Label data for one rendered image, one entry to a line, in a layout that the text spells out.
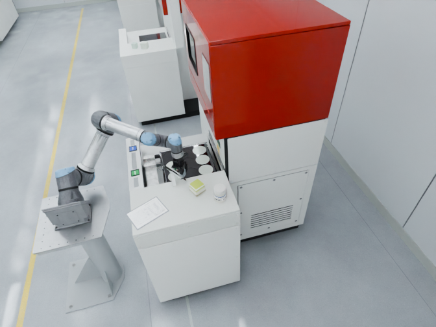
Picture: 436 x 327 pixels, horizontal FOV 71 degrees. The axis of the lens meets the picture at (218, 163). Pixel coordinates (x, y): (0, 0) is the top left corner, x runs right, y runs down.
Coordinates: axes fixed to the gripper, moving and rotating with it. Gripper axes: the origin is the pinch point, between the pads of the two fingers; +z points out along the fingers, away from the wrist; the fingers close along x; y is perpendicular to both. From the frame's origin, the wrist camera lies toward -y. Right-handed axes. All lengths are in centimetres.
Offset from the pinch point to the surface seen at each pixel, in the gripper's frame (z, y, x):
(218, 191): -14.7, 21.2, 31.7
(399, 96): -16, -103, 143
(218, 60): -81, -6, 27
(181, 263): 36, 44, 10
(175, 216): -5.2, 37.0, 9.5
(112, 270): 73, 44, -52
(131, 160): -4.7, -1.4, -38.3
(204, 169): 1.3, -9.7, 12.4
